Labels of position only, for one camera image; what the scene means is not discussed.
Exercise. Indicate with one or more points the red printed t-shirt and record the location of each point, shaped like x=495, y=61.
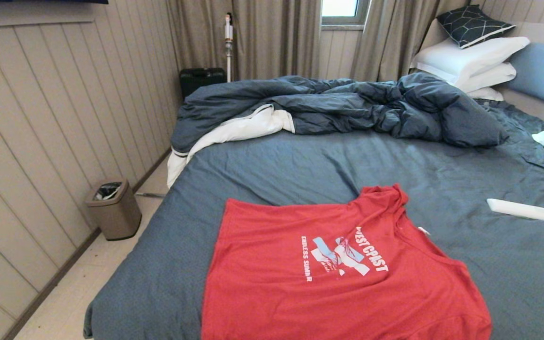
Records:
x=324, y=293

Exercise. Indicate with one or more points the blue-grey bed sheet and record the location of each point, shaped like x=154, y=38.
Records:
x=276, y=165

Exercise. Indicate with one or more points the dark blue crumpled duvet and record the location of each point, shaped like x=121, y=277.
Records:
x=347, y=104

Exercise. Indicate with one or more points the black hard-shell suitcase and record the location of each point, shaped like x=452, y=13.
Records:
x=201, y=80

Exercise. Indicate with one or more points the thin grey metal rod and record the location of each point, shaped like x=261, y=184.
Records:
x=149, y=194

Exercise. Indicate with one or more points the wide beige curtain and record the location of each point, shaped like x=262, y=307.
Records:
x=272, y=38

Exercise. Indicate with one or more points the white stick vacuum cleaner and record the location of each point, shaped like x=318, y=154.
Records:
x=228, y=30

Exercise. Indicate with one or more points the brown square trash bin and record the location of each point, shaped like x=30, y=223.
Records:
x=116, y=217

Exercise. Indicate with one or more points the narrow beige curtain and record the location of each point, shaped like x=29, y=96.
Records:
x=385, y=38

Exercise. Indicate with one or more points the grey framed window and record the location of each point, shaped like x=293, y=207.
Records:
x=340, y=7

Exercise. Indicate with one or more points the flat white pillow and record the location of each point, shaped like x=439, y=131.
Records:
x=487, y=93

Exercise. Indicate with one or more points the large white pillow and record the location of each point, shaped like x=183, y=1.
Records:
x=470, y=56

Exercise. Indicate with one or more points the medium white pillow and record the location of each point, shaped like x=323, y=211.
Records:
x=489, y=75

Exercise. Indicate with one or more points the dark geometric patterned cushion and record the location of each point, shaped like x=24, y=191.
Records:
x=470, y=26

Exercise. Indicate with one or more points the white remote control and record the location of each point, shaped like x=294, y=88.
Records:
x=522, y=210

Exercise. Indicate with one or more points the dark wall television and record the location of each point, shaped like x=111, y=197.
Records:
x=40, y=1

